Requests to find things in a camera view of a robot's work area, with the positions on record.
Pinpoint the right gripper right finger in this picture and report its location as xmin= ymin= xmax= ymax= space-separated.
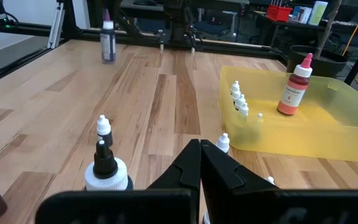
xmin=201 ymin=139 xmax=278 ymax=191

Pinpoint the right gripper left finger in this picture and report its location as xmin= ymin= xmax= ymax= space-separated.
xmin=147 ymin=139 xmax=201 ymax=190

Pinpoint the large black food colouring bottle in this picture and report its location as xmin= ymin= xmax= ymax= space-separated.
xmin=83 ymin=139 xmax=134 ymax=192

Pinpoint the small green-label dropper bottle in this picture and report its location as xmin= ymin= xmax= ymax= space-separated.
xmin=96 ymin=114 xmax=114 ymax=147

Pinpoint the large pink food colouring bottle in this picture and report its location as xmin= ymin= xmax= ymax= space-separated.
xmin=276 ymin=52 xmax=314 ymax=116

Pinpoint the large purple food colouring bottle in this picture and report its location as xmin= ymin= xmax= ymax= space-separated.
xmin=99 ymin=9 xmax=117 ymax=65

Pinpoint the yellow translucent plastic bin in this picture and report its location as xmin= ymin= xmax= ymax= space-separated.
xmin=218 ymin=65 xmax=358 ymax=164

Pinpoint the blue office chair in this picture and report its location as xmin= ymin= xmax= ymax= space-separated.
xmin=194 ymin=11 xmax=241 ymax=43

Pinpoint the black plant pot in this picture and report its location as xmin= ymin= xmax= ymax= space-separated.
xmin=287 ymin=44 xmax=350 ymax=78

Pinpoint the red box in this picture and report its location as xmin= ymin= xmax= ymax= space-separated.
xmin=266 ymin=4 xmax=293 ymax=22

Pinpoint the white and blue box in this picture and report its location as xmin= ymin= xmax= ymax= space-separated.
xmin=291 ymin=5 xmax=313 ymax=24

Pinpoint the silver aluminium profile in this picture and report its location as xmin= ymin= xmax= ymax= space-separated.
xmin=46 ymin=2 xmax=66 ymax=50

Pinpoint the black aluminium table frame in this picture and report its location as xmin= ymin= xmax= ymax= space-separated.
xmin=0 ymin=0 xmax=289 ymax=91

